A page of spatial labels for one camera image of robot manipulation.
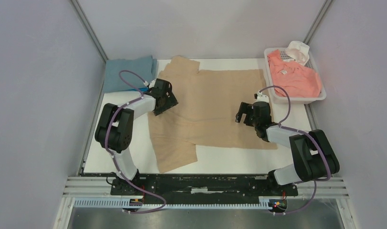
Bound beige t shirt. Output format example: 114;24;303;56
148;56;277;173

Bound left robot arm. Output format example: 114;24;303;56
94;79;184;196

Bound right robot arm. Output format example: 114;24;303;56
235;102;340;195

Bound folded bright blue t shirt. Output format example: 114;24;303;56
137;87;149;93

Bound folded grey-blue t shirt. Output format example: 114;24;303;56
103;56;157;94

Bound pink t shirt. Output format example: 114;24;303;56
267;50;323;98

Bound white t shirt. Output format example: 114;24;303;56
285;41;310;66

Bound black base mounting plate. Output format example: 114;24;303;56
80;172;300;206

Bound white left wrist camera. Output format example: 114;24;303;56
144;79;156;89

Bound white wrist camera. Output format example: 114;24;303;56
254;92;270;103
144;79;156;89

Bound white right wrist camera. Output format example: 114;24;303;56
254;92;270;103

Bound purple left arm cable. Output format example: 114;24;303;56
104;70;167;215

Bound white slotted cable duct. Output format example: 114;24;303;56
74;198;272;210

